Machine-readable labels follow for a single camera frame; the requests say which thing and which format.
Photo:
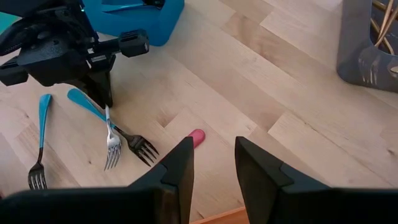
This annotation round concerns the translucent grey plastic bin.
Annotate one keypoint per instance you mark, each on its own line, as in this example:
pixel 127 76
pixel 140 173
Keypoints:
pixel 354 46

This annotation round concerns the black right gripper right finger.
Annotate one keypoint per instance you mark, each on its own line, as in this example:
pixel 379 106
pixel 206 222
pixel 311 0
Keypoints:
pixel 311 208

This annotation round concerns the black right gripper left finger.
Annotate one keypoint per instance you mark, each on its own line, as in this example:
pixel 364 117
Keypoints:
pixel 93 208

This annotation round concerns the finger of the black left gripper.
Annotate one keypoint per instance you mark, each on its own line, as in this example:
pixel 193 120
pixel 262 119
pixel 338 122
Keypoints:
pixel 81 85
pixel 102 81

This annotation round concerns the blue plastic bin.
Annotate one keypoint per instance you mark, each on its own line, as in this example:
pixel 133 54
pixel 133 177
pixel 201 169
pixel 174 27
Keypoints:
pixel 140 28

